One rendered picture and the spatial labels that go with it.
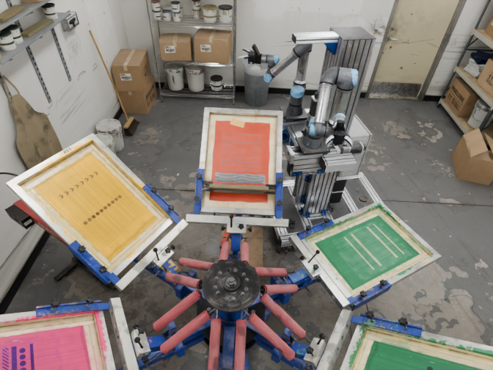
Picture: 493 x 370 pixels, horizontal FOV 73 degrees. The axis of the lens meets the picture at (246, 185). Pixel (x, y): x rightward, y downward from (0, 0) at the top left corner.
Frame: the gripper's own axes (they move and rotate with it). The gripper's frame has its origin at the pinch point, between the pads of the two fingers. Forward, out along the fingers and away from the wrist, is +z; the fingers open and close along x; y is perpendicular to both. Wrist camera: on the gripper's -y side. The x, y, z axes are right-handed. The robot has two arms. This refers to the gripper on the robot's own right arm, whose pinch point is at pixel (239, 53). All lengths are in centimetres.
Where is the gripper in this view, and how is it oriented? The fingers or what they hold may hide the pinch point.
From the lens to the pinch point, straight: 314.9
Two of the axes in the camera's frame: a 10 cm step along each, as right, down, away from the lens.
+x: 2.5, -7.5, 6.1
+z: -9.7, -1.9, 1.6
